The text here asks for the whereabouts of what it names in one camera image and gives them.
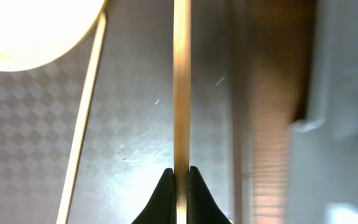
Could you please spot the yellow plate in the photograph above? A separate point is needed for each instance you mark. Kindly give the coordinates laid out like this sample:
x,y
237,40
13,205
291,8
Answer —
x,y
36,32

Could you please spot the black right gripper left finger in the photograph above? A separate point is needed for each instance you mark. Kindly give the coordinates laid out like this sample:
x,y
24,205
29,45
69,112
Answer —
x,y
161,207

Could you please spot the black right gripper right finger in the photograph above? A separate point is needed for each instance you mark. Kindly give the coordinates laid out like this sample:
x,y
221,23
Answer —
x,y
201,207

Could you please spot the grey dishwasher rack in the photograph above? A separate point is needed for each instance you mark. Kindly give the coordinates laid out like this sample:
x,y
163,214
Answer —
x,y
323,170

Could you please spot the brown serving tray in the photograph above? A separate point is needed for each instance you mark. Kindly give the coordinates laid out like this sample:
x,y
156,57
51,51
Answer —
x,y
129,138

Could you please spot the wooden chopstick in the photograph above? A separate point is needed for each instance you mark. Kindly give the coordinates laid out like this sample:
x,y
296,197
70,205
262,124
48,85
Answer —
x,y
81,121
182,102

